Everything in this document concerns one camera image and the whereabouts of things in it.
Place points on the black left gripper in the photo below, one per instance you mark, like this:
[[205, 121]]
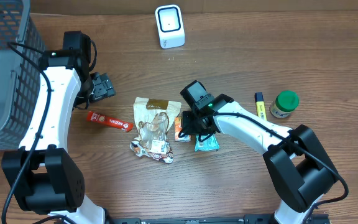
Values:
[[103, 88]]

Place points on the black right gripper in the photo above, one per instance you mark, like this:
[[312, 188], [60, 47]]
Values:
[[187, 121]]

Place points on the orange snack packet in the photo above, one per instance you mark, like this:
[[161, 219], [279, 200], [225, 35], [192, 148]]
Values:
[[178, 128]]

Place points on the teal tissue packet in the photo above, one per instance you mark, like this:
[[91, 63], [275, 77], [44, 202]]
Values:
[[206, 143]]

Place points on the red snack bar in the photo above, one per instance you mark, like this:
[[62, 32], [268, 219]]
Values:
[[109, 121]]

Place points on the clear brown snack bag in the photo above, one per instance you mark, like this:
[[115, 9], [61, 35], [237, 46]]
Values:
[[153, 119]]

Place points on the yellow highlighter pen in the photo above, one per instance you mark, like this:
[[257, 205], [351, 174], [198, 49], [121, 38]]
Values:
[[260, 105]]

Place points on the green lid Knorr jar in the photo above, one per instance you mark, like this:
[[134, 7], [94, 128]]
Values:
[[285, 103]]

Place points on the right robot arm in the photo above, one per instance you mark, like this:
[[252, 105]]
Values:
[[299, 167]]

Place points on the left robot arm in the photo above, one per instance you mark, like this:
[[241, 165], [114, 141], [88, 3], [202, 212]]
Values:
[[43, 177]]

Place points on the white barcode scanner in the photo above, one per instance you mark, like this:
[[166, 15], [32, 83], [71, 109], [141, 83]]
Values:
[[170, 27]]

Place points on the grey plastic mesh basket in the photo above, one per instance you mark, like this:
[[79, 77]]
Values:
[[19, 80]]

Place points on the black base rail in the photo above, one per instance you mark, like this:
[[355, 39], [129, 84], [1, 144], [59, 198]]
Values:
[[191, 221]]

